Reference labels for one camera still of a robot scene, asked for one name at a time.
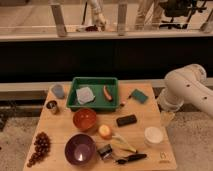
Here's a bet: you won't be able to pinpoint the apple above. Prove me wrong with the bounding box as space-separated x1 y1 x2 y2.
98 125 112 139

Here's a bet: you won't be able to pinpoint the light blue cloth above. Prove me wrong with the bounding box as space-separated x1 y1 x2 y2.
76 87 95 105

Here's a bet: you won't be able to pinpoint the green plastic tray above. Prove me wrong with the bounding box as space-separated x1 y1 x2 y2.
66 77 119 112

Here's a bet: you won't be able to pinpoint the sausage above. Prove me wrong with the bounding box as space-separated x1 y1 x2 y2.
103 85 112 101

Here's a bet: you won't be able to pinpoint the bunch of dark grapes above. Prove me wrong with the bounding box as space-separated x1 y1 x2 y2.
27 132 51 167

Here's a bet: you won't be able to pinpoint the small red-tipped pen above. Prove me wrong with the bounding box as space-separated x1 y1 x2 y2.
120 95 131 107

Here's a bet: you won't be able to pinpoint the orange bowl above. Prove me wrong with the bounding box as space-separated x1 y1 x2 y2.
73 108 97 131

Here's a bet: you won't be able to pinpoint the black binder clip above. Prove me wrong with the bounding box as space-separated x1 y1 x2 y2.
97 144 113 160

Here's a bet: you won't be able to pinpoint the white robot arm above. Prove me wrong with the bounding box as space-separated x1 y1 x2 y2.
157 64 213 127

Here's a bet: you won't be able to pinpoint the green sponge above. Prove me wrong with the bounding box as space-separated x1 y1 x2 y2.
131 89 148 103

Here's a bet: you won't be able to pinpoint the wooden table board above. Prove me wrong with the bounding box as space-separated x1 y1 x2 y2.
23 83 177 171

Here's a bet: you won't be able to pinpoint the small metal cup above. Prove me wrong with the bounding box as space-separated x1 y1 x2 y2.
46 100 59 114

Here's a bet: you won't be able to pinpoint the person legs in background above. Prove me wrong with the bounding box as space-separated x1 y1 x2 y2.
134 0 165 31

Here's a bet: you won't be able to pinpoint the black office chair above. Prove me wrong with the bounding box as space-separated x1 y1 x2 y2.
159 0 207 29

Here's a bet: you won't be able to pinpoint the black handled tool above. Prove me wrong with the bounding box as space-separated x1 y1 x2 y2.
115 153 147 164

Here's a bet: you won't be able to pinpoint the black rectangular case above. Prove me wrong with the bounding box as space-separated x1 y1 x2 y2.
116 115 137 127

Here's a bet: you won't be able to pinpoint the purple bowl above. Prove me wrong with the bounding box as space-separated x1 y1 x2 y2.
64 134 96 166

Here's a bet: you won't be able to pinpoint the white round container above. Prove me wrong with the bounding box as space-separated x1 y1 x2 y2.
144 126 164 146

